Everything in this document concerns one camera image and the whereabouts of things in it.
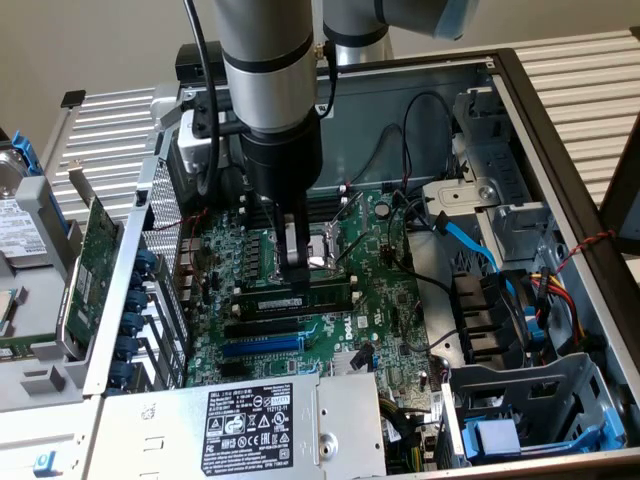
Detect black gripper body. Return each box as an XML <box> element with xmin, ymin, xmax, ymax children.
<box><xmin>239</xmin><ymin>107</ymin><xmax>324</xmax><ymax>217</ymax></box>

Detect green RAM stick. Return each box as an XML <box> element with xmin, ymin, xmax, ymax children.
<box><xmin>0</xmin><ymin>335</ymin><xmax>60</xmax><ymax>359</ymax></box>
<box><xmin>232</xmin><ymin>282</ymin><xmax>354</xmax><ymax>316</ymax></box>

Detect black RAM slot white latches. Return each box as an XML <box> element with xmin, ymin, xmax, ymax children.
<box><xmin>238</xmin><ymin>185</ymin><xmax>349</xmax><ymax>207</ymax></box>
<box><xmin>238</xmin><ymin>196</ymin><xmax>350</xmax><ymax>218</ymax></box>
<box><xmin>231</xmin><ymin>291</ymin><xmax>363</xmax><ymax>324</ymax></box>

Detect thin metal locking lever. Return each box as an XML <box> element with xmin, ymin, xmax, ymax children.
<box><xmin>307</xmin><ymin>257</ymin><xmax>349</xmax><ymax>276</ymax></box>
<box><xmin>257</xmin><ymin>197</ymin><xmax>277</xmax><ymax>239</ymax></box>

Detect CPU socket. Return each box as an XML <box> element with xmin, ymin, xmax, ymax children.
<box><xmin>272</xmin><ymin>222</ymin><xmax>347</xmax><ymax>279</ymax></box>

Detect long black expansion slot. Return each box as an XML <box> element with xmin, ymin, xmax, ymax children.
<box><xmin>223</xmin><ymin>318</ymin><xmax>302</xmax><ymax>340</ymax></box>

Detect blue expansion slot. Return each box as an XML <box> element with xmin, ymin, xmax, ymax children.
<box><xmin>221</xmin><ymin>336</ymin><xmax>305</xmax><ymax>358</ymax></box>

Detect green motherboard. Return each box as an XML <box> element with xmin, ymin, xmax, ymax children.
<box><xmin>177</xmin><ymin>185</ymin><xmax>451</xmax><ymax>471</ymax></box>

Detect silver socket cover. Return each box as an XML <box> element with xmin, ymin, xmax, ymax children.
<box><xmin>327</xmin><ymin>191</ymin><xmax>374</xmax><ymax>264</ymax></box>

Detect silver chipset heatsink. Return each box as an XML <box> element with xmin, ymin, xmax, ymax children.
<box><xmin>331</xmin><ymin>351</ymin><xmax>377</xmax><ymax>377</ymax></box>

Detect grey metal PC case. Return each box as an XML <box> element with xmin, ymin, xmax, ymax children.
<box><xmin>82</xmin><ymin>47</ymin><xmax>640</xmax><ymax>480</ymax></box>

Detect black box device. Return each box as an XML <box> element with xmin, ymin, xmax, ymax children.
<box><xmin>174</xmin><ymin>41</ymin><xmax>226</xmax><ymax>85</ymax></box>

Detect blue card retention clip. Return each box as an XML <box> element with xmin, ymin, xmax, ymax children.
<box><xmin>115</xmin><ymin>335</ymin><xmax>142</xmax><ymax>361</ymax></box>
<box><xmin>134</xmin><ymin>248</ymin><xmax>159</xmax><ymax>274</ymax></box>
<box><xmin>121</xmin><ymin>312</ymin><xmax>147</xmax><ymax>337</ymax></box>
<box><xmin>108</xmin><ymin>360</ymin><xmax>134</xmax><ymax>387</ymax></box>
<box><xmin>124</xmin><ymin>288</ymin><xmax>151</xmax><ymax>314</ymax></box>

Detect green graphics card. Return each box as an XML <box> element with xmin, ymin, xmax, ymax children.
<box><xmin>61</xmin><ymin>158</ymin><xmax>125</xmax><ymax>362</ymax></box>

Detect silver power supply unit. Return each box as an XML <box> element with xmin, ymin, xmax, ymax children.
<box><xmin>84</xmin><ymin>372</ymin><xmax>389</xmax><ymax>480</ymax></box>

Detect silver metal disk bay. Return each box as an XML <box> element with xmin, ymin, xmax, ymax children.
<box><xmin>449</xmin><ymin>84</ymin><xmax>569</xmax><ymax>264</ymax></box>

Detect grey metal disk bay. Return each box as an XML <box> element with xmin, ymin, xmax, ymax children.
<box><xmin>439</xmin><ymin>351</ymin><xmax>629</xmax><ymax>470</ymax></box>

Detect blue plastic disk caddy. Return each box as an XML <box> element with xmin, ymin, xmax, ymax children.
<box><xmin>461</xmin><ymin>407</ymin><xmax>627</xmax><ymax>465</ymax></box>
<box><xmin>9</xmin><ymin>129</ymin><xmax>70</xmax><ymax>237</ymax></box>

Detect silver hard disk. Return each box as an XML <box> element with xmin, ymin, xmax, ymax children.
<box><xmin>0</xmin><ymin>148</ymin><xmax>50</xmax><ymax>267</ymax></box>

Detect silver CPU chip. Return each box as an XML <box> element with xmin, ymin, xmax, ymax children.
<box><xmin>0</xmin><ymin>286</ymin><xmax>30</xmax><ymax>337</ymax></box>

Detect blue release latch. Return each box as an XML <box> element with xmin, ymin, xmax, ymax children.
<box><xmin>32</xmin><ymin>449</ymin><xmax>64</xmax><ymax>479</ymax></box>

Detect dark flat panel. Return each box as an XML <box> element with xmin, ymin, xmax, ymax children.
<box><xmin>598</xmin><ymin>111</ymin><xmax>640</xmax><ymax>257</ymax></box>

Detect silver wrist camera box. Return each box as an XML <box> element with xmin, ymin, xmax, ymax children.
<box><xmin>177</xmin><ymin>102</ymin><xmax>251</xmax><ymax>177</ymax></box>

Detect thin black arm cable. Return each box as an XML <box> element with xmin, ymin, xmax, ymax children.
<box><xmin>314</xmin><ymin>42</ymin><xmax>341</xmax><ymax>119</ymax></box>

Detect red black twisted wire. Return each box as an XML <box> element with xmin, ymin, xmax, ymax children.
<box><xmin>151</xmin><ymin>208</ymin><xmax>210</xmax><ymax>233</ymax></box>
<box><xmin>553</xmin><ymin>228</ymin><xmax>620</xmax><ymax>275</ymax></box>

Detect thin black wire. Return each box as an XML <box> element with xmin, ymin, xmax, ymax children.
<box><xmin>347</xmin><ymin>122</ymin><xmax>416</xmax><ymax>191</ymax></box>

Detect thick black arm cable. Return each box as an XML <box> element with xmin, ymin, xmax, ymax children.
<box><xmin>182</xmin><ymin>0</ymin><xmax>225</xmax><ymax>197</ymax></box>

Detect thick black power wire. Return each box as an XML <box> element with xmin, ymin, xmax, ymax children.
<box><xmin>399</xmin><ymin>88</ymin><xmax>456</xmax><ymax>199</ymax></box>

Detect black yellow wire bundle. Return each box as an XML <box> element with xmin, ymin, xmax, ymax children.
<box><xmin>378</xmin><ymin>393</ymin><xmax>442</xmax><ymax>474</ymax></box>

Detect silver metal bracket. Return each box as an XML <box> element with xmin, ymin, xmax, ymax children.
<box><xmin>421</xmin><ymin>178</ymin><xmax>502</xmax><ymax>210</ymax></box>

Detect blue SATA wire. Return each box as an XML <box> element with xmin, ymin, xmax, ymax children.
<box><xmin>434</xmin><ymin>211</ymin><xmax>517</xmax><ymax>297</ymax></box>

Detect yellow red power wire bundle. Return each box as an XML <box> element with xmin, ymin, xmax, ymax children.
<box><xmin>528</xmin><ymin>266</ymin><xmax>587</xmax><ymax>347</ymax></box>

